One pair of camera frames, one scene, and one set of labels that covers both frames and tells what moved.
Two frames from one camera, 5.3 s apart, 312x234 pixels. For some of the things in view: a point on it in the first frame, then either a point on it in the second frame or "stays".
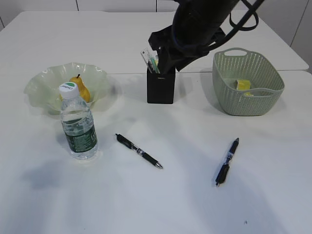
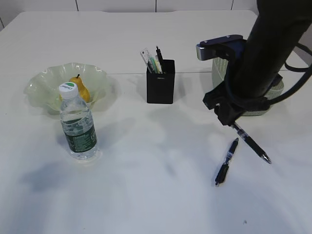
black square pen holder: (161, 87) stays
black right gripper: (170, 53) to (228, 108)
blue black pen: (221, 177) stays
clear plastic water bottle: (78, 123) stays
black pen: (126, 143) to (252, 143)
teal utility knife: (152, 59) stays
